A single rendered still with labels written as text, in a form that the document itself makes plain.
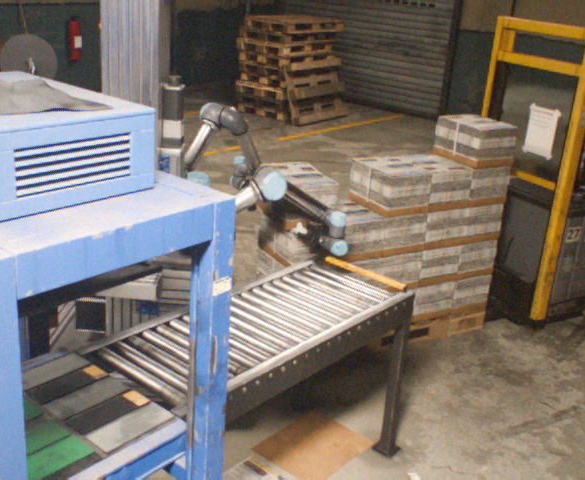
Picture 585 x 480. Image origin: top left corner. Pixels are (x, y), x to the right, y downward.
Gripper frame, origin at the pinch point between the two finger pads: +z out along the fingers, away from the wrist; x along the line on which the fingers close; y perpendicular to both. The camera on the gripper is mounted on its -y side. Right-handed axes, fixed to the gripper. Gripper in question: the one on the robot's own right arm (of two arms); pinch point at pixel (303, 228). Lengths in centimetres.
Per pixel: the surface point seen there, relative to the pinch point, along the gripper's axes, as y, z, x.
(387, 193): 12, 6, -55
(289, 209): 9.0, 5.4, 5.5
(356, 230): -6.5, 4.1, -36.0
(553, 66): 77, 11, -168
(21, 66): 88, -54, 140
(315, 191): 17.6, 4.0, -7.9
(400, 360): -36, -75, -9
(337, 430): -85, -51, 3
